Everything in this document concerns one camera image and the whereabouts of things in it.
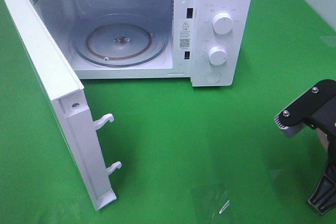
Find white microwave oven body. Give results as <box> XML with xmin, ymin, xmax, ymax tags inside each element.
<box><xmin>30</xmin><ymin>0</ymin><xmax>251</xmax><ymax>87</ymax></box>

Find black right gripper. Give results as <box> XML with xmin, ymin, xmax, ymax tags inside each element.
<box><xmin>307</xmin><ymin>100</ymin><xmax>336</xmax><ymax>217</ymax></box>

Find lower white microwave knob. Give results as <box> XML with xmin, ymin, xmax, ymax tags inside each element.
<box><xmin>208</xmin><ymin>46</ymin><xmax>227</xmax><ymax>66</ymax></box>

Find glass microwave turntable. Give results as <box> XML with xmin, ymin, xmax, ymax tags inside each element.
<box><xmin>72</xmin><ymin>13</ymin><xmax>172</xmax><ymax>68</ymax></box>

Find white microwave door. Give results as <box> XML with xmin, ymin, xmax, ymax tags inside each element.
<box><xmin>4</xmin><ymin>0</ymin><xmax>122</xmax><ymax>210</ymax></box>

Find round white door button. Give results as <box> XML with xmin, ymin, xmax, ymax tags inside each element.
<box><xmin>205</xmin><ymin>71</ymin><xmax>221</xmax><ymax>84</ymax></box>

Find white microwave knob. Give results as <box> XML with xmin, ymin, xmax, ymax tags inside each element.
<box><xmin>212</xmin><ymin>11</ymin><xmax>234</xmax><ymax>35</ymax></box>
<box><xmin>208</xmin><ymin>46</ymin><xmax>227</xmax><ymax>66</ymax></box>

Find pink round plate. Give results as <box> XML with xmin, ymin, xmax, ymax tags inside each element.
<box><xmin>316</xmin><ymin>129</ymin><xmax>329</xmax><ymax>152</ymax></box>

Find upper white microwave knob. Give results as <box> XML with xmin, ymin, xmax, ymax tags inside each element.
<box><xmin>212</xmin><ymin>11</ymin><xmax>234</xmax><ymax>35</ymax></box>

